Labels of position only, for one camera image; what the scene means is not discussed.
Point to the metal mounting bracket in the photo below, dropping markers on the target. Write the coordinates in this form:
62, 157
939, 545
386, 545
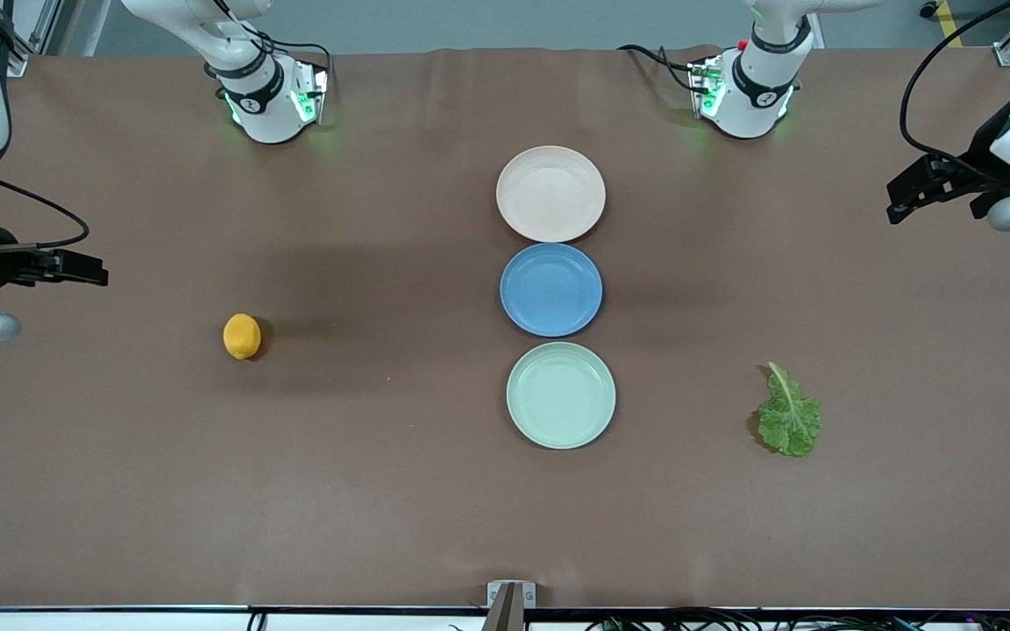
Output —
530, 596

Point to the pale green round plate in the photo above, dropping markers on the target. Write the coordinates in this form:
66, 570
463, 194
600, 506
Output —
561, 396

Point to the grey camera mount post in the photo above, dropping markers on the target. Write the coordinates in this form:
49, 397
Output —
505, 613

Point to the green lettuce leaf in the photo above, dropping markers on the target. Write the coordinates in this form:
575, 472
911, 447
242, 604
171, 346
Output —
790, 425

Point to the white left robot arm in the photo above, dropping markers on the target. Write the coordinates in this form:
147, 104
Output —
755, 96

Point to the beige round plate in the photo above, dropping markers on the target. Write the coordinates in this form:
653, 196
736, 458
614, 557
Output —
551, 194

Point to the yellow lemon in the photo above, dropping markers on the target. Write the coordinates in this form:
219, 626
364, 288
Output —
242, 337

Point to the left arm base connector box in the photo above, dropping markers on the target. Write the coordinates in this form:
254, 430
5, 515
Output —
705, 88

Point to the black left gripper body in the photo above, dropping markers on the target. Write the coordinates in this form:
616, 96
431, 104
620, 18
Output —
985, 149

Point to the blue round plate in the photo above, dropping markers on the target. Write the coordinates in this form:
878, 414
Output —
551, 289

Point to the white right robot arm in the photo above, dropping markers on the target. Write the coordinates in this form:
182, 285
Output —
264, 114

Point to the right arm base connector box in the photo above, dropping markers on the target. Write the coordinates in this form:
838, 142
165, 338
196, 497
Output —
310, 92

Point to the black caster wheel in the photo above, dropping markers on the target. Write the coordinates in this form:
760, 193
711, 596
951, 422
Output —
930, 9

